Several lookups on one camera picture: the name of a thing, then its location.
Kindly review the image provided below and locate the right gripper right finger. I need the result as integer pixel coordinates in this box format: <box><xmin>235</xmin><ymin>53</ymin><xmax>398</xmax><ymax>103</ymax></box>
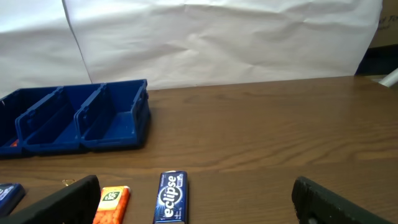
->
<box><xmin>291</xmin><ymin>175</ymin><xmax>396</xmax><ymax>224</ymax></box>

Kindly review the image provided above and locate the cardboard box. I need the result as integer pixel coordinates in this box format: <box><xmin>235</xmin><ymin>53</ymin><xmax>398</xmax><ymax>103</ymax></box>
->
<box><xmin>368</xmin><ymin>0</ymin><xmax>398</xmax><ymax>49</ymax></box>

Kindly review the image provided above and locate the blue candy pack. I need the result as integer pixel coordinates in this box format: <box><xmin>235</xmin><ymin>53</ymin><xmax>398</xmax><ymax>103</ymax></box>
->
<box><xmin>152</xmin><ymin>170</ymin><xmax>189</xmax><ymax>224</ymax></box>
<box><xmin>0</xmin><ymin>182</ymin><xmax>26</xmax><ymax>218</ymax></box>

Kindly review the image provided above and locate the blue tray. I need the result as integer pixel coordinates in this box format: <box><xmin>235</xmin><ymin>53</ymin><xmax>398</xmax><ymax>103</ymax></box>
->
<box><xmin>0</xmin><ymin>79</ymin><xmax>152</xmax><ymax>158</ymax></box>

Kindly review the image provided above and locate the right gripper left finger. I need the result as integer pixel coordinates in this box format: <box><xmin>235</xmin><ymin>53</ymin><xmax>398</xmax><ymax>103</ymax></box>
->
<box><xmin>0</xmin><ymin>174</ymin><xmax>102</xmax><ymax>224</ymax></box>

